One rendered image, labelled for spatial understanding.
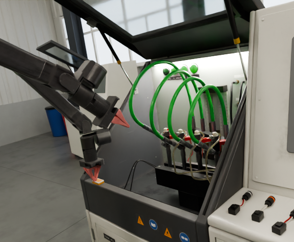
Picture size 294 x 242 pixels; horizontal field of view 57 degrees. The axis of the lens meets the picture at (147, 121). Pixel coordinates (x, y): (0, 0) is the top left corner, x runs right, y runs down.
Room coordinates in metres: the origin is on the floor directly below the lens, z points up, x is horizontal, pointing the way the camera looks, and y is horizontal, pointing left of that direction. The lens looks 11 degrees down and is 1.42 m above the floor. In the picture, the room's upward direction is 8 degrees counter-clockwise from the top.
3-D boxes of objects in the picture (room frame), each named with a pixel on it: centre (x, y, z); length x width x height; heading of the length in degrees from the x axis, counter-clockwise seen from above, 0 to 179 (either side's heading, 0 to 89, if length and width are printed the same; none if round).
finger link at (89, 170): (1.12, 0.27, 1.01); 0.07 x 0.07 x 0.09; 43
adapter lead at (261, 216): (0.68, -0.29, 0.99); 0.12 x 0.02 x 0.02; 135
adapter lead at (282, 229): (0.61, -0.32, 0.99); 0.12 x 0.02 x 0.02; 125
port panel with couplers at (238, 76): (1.13, -0.43, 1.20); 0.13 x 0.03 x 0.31; 43
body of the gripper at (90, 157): (1.12, 0.26, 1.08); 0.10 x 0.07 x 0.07; 43
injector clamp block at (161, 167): (1.04, -0.16, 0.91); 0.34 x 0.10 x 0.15; 43
